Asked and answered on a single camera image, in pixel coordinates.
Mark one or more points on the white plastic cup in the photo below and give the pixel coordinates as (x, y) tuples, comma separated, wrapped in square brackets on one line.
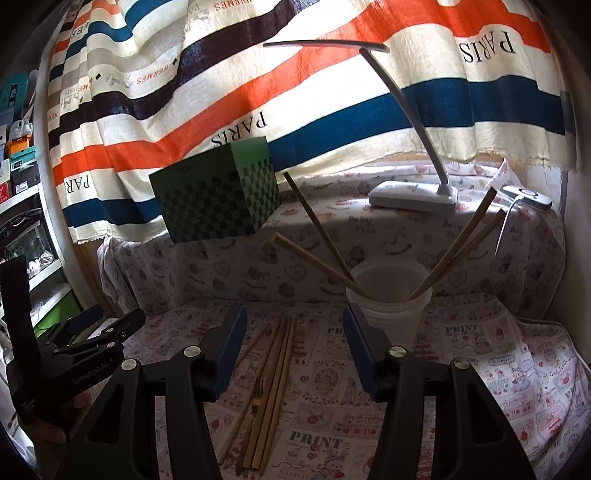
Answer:
[(397, 318)]

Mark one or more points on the green checkered box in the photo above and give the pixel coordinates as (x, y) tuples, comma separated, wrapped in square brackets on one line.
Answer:
[(207, 203)]

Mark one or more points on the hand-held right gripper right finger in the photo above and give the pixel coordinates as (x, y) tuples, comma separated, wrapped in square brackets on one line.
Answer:
[(364, 355)]

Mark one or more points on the green plastic bin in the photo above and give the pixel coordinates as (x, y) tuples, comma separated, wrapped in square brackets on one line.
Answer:
[(64, 309)]

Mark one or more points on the wooden panel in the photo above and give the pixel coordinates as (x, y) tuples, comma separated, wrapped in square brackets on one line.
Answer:
[(90, 267)]

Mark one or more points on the striped printed curtain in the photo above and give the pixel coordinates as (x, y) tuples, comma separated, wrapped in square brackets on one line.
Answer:
[(323, 115)]

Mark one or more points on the white desk lamp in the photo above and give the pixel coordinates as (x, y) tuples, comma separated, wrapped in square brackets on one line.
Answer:
[(406, 196)]

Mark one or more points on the gold metal fork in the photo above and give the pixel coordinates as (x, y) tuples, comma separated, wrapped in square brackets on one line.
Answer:
[(254, 410)]

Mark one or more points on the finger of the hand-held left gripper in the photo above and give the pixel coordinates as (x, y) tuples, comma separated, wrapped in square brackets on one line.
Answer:
[(87, 318), (106, 334)]

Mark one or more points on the single dark bamboo chopstick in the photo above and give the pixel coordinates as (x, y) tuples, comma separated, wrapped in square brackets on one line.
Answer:
[(459, 240)]

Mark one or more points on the pile of bamboo chopsticks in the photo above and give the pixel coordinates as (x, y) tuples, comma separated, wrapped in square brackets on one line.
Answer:
[(279, 369)]

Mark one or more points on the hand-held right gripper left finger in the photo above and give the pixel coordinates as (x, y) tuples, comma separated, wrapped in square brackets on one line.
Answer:
[(231, 355)]

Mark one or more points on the person's left hand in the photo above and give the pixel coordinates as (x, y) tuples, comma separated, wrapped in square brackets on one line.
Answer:
[(53, 431)]

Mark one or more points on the stack of shoe boxes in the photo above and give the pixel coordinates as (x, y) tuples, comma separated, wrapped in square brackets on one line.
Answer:
[(21, 157)]

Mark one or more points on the white shelf unit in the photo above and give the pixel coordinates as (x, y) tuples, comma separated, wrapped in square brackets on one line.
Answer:
[(46, 272)]

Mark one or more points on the red print tablecloth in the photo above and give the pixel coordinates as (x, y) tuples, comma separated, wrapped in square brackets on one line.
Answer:
[(318, 392)]

